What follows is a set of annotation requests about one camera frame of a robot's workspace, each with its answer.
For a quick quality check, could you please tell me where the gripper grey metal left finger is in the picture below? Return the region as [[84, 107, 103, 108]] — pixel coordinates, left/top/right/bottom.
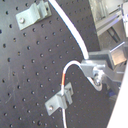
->
[[80, 60, 111, 88]]

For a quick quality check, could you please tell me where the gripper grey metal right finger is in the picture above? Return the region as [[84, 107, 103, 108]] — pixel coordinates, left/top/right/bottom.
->
[[87, 41, 128, 76]]

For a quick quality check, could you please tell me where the white cable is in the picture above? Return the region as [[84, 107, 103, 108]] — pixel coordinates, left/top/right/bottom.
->
[[48, 0, 103, 128]]

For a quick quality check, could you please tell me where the black perforated breadboard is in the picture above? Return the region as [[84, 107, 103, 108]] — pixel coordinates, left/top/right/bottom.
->
[[0, 0, 111, 128]]

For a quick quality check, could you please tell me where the aluminium frame rail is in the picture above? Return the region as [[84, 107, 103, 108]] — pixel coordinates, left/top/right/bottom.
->
[[89, 0, 128, 36]]

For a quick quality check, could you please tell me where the lower grey cable clip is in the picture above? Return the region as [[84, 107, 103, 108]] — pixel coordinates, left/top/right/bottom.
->
[[45, 83, 74, 115]]

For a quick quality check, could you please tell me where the grey cable clip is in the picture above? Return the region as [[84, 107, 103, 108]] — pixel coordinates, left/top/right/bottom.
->
[[16, 0, 52, 30], [45, 83, 74, 115]]

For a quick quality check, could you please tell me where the upper grey cable clip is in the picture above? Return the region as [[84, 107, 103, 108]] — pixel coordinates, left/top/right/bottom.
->
[[16, 0, 52, 30]]

